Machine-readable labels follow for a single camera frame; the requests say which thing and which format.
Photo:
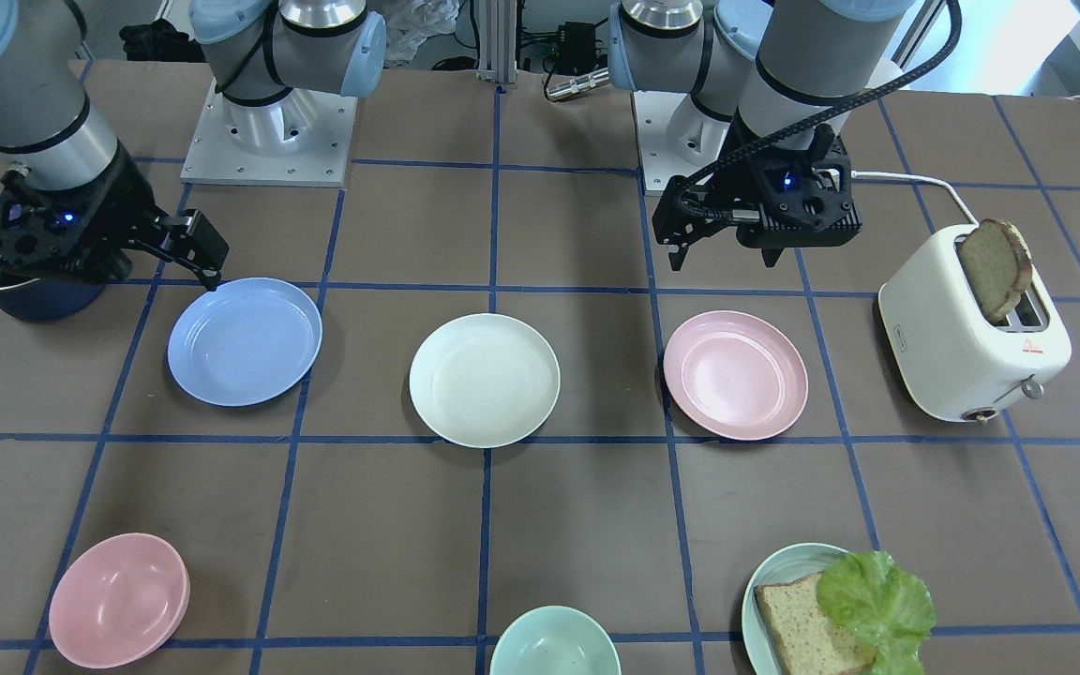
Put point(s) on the white toaster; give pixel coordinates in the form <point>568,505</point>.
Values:
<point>955,365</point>

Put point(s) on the pink bowl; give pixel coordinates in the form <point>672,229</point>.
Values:
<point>119,601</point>

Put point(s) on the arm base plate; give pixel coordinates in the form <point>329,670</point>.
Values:
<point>301,140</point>
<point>675,136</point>

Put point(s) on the green plate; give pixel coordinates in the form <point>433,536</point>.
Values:
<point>788,564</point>

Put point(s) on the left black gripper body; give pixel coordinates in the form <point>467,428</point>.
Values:
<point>730,167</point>

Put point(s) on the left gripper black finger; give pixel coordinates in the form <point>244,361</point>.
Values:
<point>677,253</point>

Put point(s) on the cream white plate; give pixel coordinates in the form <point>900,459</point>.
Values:
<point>484,380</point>

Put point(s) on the blue saucepan with lid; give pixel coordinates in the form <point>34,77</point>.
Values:
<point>43,299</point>

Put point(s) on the bread slice on plate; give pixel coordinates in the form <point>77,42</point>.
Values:
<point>804,639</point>

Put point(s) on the bread slice in toaster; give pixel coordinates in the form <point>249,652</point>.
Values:
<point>998,267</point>

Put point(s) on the pink plate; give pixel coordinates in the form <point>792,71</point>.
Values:
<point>736,375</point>

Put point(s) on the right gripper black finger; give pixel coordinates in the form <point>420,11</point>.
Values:
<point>190,240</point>

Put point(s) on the green bowl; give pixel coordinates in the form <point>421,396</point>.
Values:
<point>555,640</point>

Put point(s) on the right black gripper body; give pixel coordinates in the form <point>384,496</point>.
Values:
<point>121,208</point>

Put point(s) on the blue plate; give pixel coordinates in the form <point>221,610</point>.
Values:
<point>247,342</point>

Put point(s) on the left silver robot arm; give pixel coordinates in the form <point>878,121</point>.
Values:
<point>771,65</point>

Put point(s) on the green lettuce leaf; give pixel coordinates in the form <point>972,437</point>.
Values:
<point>882,606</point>

